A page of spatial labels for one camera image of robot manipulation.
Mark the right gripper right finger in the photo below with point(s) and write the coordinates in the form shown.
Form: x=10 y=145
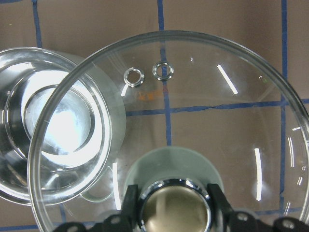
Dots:
x=221 y=208

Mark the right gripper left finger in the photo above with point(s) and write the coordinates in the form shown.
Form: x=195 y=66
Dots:
x=131 y=209

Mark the glass pot lid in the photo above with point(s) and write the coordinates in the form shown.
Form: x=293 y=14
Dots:
x=199 y=110

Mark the steel pot with green base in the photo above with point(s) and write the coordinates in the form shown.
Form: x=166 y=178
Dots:
x=84 y=133

